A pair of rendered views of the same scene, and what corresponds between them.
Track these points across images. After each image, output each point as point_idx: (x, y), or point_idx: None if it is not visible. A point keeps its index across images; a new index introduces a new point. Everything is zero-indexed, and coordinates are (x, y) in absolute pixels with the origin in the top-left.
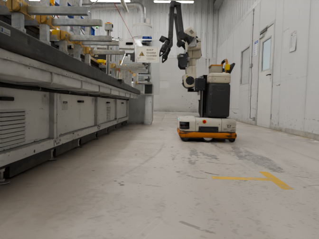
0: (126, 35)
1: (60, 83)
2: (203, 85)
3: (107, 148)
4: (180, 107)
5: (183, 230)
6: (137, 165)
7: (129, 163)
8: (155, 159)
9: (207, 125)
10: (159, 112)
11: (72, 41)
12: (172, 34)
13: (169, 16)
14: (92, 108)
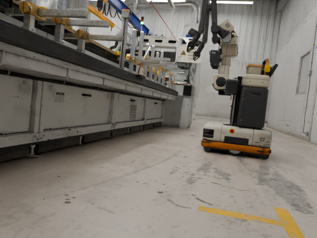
0: (171, 33)
1: (21, 66)
2: (236, 88)
3: (110, 149)
4: (229, 114)
5: None
6: (118, 176)
7: (112, 172)
8: (149, 170)
9: (235, 135)
10: (206, 117)
11: (53, 20)
12: (203, 27)
13: (202, 6)
14: (107, 105)
